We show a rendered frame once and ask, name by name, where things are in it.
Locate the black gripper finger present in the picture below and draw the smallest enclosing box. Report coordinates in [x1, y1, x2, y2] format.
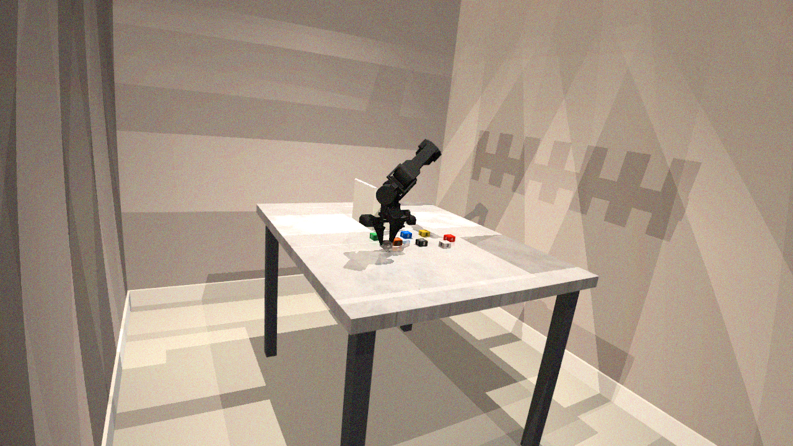
[389, 225, 405, 243]
[374, 226, 385, 245]

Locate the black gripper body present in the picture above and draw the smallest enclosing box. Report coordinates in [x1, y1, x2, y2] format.
[359, 200, 416, 227]

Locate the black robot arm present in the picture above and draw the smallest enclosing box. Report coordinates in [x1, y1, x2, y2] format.
[376, 139, 442, 226]

